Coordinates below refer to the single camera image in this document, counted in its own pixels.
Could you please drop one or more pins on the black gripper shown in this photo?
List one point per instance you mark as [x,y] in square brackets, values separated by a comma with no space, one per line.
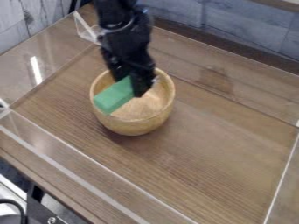
[124,50]

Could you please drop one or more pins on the green rectangular block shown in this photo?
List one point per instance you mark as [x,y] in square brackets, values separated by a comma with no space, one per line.
[115,96]

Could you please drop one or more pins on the wooden bowl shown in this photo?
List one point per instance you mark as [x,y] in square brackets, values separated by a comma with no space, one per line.
[142,114]

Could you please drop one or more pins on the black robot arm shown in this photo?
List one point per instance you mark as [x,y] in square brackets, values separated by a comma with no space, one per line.
[114,12]

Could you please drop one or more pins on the black table clamp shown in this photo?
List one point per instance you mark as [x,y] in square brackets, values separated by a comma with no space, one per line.
[37,213]

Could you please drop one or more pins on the clear acrylic tray wall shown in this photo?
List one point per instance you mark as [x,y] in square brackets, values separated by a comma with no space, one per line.
[101,196]

